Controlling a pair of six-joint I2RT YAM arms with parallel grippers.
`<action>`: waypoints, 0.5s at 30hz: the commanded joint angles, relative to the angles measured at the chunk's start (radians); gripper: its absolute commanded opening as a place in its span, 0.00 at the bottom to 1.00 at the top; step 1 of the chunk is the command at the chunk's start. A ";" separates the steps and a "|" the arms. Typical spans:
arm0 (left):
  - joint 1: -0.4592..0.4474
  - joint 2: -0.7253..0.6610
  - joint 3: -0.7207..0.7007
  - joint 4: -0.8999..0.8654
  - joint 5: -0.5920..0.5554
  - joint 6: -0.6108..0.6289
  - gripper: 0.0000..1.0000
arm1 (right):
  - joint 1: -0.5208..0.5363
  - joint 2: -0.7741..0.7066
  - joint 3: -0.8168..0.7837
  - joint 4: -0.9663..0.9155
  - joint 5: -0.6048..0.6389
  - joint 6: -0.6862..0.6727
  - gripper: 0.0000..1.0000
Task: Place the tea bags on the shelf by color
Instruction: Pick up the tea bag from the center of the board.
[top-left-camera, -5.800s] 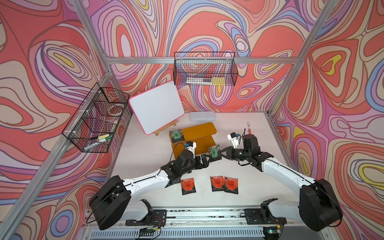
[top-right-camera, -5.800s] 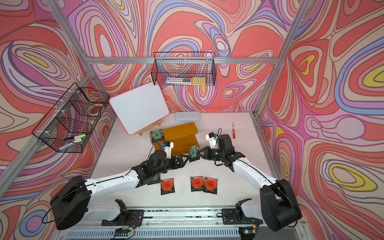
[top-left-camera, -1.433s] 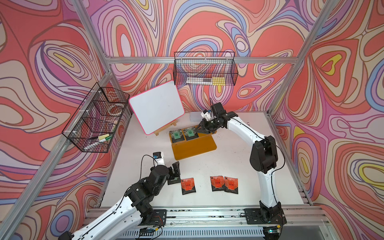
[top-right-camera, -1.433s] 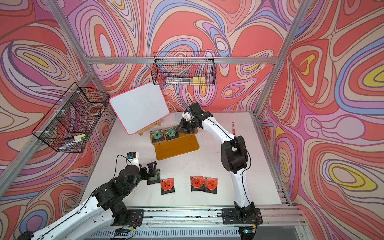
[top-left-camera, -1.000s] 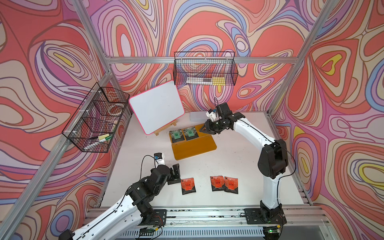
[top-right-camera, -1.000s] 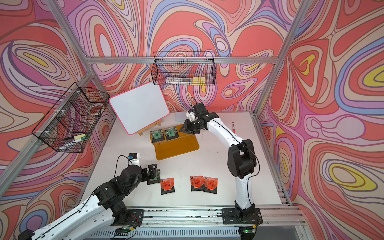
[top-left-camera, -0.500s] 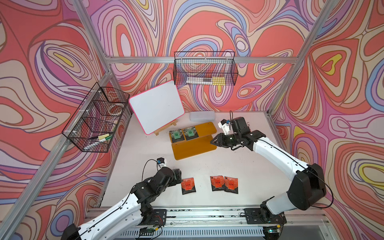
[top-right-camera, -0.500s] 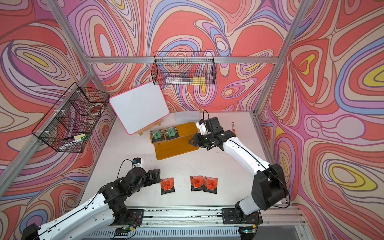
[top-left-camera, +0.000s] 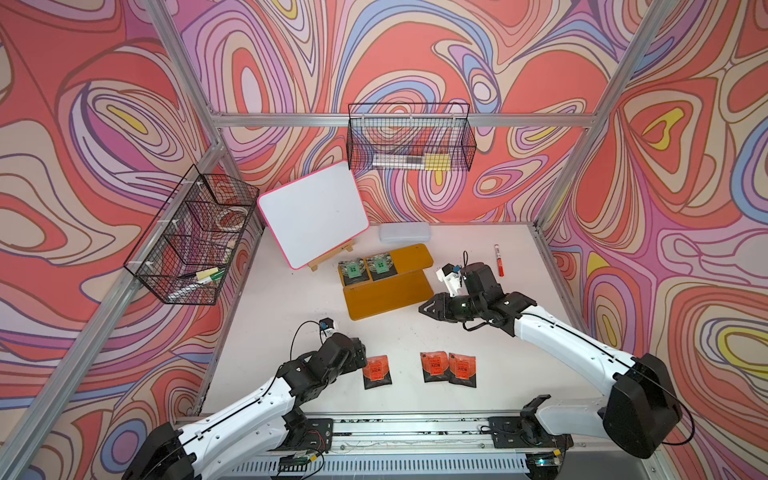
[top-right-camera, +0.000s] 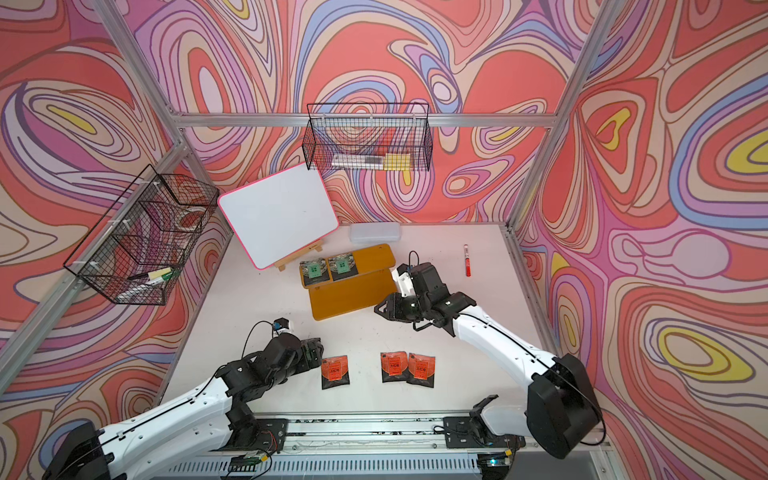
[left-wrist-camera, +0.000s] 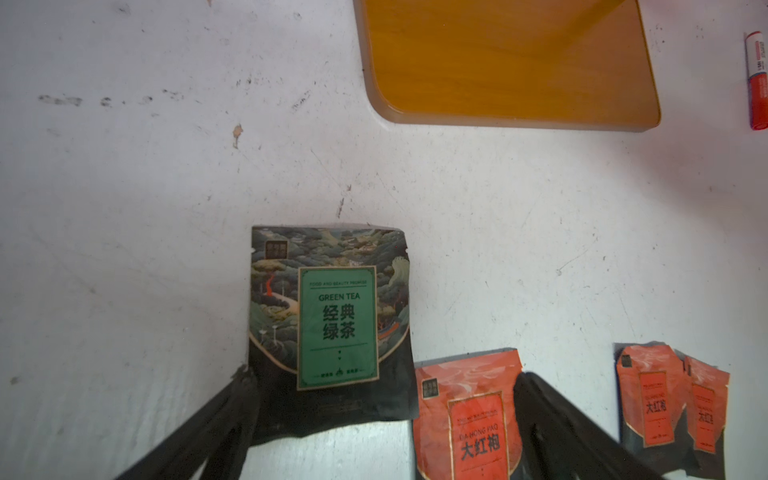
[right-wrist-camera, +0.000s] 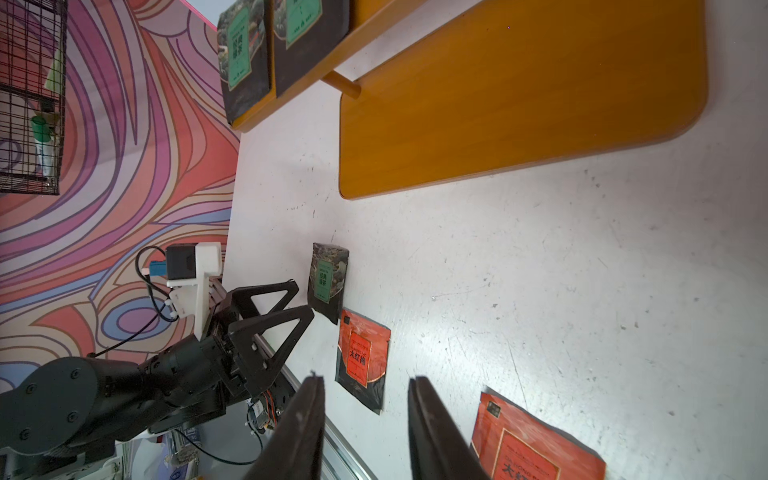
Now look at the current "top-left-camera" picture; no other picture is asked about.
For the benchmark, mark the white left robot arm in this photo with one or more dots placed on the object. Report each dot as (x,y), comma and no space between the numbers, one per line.
(260,422)

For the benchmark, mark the red tea bag middle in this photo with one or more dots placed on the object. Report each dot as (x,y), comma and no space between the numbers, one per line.
(435,366)

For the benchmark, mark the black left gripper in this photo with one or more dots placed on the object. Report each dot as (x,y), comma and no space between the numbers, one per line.
(352,363)

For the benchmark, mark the green tea bag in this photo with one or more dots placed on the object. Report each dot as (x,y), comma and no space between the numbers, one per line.
(381,266)
(353,272)

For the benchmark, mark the red marker pen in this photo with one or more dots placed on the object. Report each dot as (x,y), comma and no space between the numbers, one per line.
(499,260)

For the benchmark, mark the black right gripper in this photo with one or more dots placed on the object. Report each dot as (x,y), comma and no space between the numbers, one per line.
(442,308)

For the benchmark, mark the wooden whiteboard easel stand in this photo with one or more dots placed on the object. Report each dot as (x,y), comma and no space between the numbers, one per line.
(348,246)

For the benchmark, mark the yellow wooden two-tier shelf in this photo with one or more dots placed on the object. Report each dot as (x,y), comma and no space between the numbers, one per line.
(408,287)

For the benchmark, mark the black wire basket left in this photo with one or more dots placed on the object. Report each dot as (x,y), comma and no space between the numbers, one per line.
(184,239)

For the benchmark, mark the yellow sticky notes block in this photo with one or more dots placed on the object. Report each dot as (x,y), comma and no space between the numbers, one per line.
(437,162)

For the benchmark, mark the red tea bag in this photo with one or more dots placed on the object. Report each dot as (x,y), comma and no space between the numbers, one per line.
(376,373)
(435,366)
(462,370)

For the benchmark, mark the red tea bag left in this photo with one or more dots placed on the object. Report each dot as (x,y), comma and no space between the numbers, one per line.
(376,373)

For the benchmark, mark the black wire basket back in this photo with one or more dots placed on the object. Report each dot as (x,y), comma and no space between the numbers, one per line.
(396,135)

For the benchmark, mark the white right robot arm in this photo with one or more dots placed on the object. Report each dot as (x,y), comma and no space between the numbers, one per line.
(637,407)

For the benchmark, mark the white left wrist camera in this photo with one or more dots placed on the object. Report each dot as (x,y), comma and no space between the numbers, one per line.
(326,328)

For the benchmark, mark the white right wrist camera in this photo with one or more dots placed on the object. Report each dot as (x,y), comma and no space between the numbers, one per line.
(450,275)

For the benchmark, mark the tape roll in basket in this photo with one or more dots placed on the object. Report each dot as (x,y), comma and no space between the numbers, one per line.
(231,219)

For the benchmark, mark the pink framed whiteboard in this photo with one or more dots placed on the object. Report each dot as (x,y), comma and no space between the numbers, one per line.
(315,214)

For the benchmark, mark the black wire basket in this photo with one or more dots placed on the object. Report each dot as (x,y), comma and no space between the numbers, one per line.
(184,239)
(396,135)

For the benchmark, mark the red tea bag right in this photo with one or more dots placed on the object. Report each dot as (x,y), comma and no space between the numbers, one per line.
(462,370)

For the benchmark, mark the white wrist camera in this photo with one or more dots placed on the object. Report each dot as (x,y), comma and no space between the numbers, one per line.
(450,275)
(326,328)

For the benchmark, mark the white plastic pencil case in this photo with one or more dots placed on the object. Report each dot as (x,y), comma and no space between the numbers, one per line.
(402,232)

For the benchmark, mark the green marker in basket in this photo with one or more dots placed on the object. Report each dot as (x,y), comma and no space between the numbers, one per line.
(205,276)

